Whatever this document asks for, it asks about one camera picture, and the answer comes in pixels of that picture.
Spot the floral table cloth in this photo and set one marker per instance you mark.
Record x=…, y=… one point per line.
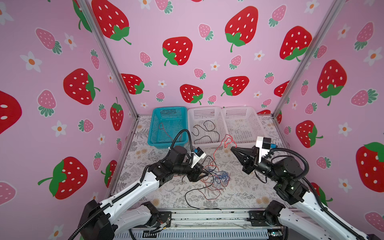
x=228, y=187

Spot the middle white plastic basket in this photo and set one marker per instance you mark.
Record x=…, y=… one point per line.
x=207, y=126

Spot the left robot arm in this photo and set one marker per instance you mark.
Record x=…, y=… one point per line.
x=99, y=220

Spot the right white plastic basket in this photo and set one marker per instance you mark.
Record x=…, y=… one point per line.
x=244, y=125

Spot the white plastic basket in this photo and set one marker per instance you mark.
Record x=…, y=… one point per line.
x=207, y=126
x=244, y=125

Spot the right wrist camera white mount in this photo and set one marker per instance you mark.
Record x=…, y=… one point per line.
x=264, y=145

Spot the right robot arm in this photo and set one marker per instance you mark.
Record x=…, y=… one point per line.
x=288, y=169

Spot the corner aluminium post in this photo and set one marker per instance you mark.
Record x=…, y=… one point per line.
x=91, y=19
x=324, y=27

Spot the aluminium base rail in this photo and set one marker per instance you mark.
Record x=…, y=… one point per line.
x=228, y=224

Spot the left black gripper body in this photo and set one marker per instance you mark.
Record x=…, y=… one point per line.
x=192, y=174

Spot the right corner aluminium post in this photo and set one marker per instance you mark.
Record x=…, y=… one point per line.
x=324, y=27

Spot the teal plastic basket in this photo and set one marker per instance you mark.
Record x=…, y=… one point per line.
x=166, y=123

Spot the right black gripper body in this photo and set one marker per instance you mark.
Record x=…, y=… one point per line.
x=249, y=170

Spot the left corner aluminium post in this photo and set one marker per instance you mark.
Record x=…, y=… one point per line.
x=91, y=19

